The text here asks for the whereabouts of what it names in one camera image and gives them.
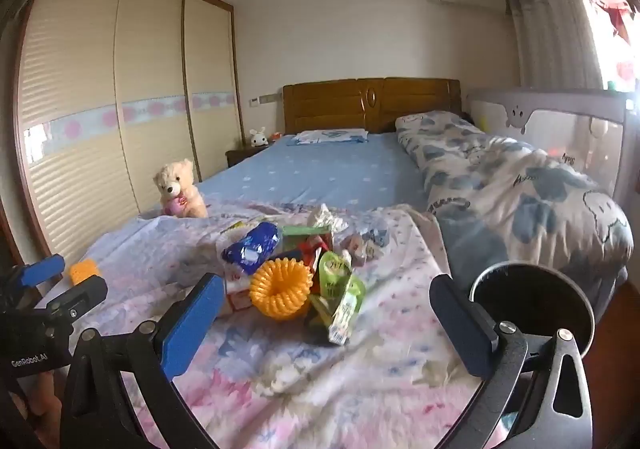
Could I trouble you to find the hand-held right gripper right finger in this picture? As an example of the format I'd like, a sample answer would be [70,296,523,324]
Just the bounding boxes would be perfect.
[429,273,596,449]

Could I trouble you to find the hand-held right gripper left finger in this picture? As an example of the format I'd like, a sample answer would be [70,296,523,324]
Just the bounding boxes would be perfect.
[60,273,226,449]

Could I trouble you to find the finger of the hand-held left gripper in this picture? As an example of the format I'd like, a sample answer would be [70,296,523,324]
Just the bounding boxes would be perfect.
[10,254,66,291]
[37,275,109,330]

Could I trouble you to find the orange wrapper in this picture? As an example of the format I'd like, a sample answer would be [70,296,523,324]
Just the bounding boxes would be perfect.
[221,259,258,319]

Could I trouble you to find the orange spiral ring toy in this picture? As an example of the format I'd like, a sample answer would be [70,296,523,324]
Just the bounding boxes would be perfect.
[248,258,316,320]

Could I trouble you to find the round black trash bin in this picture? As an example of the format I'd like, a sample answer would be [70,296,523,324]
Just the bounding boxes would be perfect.
[469,261,597,361]

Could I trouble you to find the blue plastic wrapper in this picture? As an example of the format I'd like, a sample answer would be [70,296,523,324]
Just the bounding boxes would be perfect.
[221,222,280,276]

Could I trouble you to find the green and white packet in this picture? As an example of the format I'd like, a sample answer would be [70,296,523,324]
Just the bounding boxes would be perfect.
[327,296,360,346]

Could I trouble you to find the white paper scrap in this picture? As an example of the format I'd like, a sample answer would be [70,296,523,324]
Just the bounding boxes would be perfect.
[344,228,392,264]

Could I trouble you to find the green drink pouch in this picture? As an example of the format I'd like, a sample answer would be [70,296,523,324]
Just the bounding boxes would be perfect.
[315,250,369,315]

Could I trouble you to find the green carton box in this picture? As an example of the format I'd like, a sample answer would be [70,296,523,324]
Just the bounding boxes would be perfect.
[280,224,333,252]

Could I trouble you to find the red packet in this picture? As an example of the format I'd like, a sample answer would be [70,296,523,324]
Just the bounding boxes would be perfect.
[295,234,335,291]

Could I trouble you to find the white tissue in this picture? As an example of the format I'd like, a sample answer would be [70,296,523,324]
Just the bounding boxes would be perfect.
[305,203,350,236]

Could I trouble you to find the orange textured block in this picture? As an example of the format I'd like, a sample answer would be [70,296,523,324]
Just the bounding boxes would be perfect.
[69,259,101,286]

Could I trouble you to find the pink floral blanket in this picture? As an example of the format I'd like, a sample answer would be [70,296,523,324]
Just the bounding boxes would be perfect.
[65,203,501,449]

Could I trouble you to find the beige teddy bear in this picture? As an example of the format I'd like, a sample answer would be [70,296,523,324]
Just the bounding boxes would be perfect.
[152,158,209,219]

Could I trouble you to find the white and blue printed quilt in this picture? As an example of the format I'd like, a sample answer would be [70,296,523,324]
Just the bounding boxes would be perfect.
[395,112,635,281]

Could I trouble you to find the dark wooden nightstand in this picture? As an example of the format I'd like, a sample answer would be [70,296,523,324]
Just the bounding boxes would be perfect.
[225,144,272,169]

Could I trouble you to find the cream slatted wardrobe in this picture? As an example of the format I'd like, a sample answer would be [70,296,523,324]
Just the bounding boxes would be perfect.
[15,0,246,271]

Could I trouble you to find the blue bed sheet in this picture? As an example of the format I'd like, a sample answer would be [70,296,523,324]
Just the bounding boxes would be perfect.
[135,132,432,226]

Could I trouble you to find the blue patterned pillow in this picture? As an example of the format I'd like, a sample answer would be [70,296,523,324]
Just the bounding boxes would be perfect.
[289,128,369,146]

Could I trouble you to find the wooden bed headboard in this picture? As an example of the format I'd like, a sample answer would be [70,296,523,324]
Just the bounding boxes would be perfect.
[282,78,462,135]

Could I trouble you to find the grey patterned curtain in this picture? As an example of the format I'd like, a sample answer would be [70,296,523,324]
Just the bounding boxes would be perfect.
[505,0,607,91]

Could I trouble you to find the red hanging cloth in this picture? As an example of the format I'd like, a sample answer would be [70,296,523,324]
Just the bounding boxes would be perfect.
[575,0,640,46]

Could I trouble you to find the grey mesh bed guard rail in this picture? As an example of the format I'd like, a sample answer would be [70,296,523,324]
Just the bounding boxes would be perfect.
[466,86,632,211]

